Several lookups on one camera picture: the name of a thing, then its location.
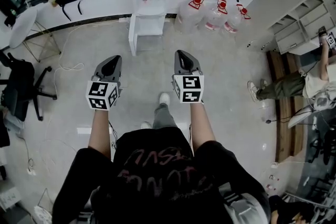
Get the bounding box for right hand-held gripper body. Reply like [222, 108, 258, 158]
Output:
[172, 49, 205, 104]

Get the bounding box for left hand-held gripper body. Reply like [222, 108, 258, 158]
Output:
[85, 55, 123, 112]

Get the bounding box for person's right forearm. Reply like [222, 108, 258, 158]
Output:
[187, 102, 217, 153]

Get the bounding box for person's left forearm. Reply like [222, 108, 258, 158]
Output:
[88, 109, 112, 159]

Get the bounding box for large red-capped water jug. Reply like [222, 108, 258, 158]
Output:
[199, 0, 229, 32]
[174, 0, 208, 35]
[224, 4, 251, 35]

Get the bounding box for person's right white shoe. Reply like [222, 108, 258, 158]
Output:
[159, 92, 171, 105]

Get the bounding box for person's grey trousers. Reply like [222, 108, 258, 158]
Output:
[152, 102, 180, 131]

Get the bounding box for black office chair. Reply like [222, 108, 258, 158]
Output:
[0, 51, 58, 122]

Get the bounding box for brown wooden board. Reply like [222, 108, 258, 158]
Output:
[266, 51, 308, 163]

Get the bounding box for person's black t-shirt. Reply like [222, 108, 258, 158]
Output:
[52, 127, 271, 224]

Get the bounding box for black pouch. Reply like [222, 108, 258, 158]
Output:
[4, 14, 16, 27]

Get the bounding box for white open shelf unit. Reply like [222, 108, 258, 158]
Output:
[270, 0, 336, 55]

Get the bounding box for white plastic bag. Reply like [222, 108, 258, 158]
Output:
[34, 204, 53, 224]

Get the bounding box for cardboard box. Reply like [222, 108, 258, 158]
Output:
[0, 186, 22, 212]

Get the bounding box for white power cable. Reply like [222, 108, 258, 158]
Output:
[53, 20, 129, 103]

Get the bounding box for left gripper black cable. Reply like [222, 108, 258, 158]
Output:
[108, 120, 119, 152]

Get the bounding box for round white wire-leg table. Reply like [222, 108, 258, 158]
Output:
[9, 6, 62, 63]

